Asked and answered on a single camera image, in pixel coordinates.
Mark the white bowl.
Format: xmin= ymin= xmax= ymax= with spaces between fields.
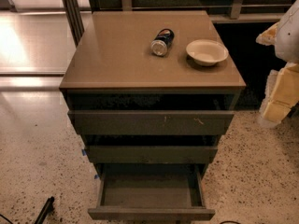
xmin=186 ymin=39 xmax=229 ymax=66

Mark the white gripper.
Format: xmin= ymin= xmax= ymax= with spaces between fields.
xmin=256 ymin=0 xmax=299 ymax=128

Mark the grey bottom drawer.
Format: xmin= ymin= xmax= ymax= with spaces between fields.
xmin=88 ymin=164 xmax=215 ymax=222

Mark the grey top drawer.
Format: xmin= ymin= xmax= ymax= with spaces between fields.
xmin=68 ymin=110 xmax=234 ymax=135

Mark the grey drawer cabinet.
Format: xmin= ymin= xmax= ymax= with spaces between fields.
xmin=58 ymin=10 xmax=247 ymax=179

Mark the black floor cable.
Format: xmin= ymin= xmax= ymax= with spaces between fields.
xmin=0 ymin=214 xmax=14 ymax=224

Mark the grey drawer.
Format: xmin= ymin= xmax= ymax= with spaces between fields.
xmin=88 ymin=164 xmax=215 ymax=222
xmin=68 ymin=110 xmax=234 ymax=135
xmin=85 ymin=146 xmax=218 ymax=164

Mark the grey middle drawer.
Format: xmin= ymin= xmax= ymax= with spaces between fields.
xmin=85 ymin=146 xmax=218 ymax=164

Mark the blue Pepsi soda can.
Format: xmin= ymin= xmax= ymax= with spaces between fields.
xmin=150 ymin=28 xmax=175 ymax=56

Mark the black stand leg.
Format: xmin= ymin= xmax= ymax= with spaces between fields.
xmin=34 ymin=196 xmax=55 ymax=224

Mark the metal shelving frame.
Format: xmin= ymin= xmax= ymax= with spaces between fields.
xmin=62 ymin=0 xmax=296 ymax=42

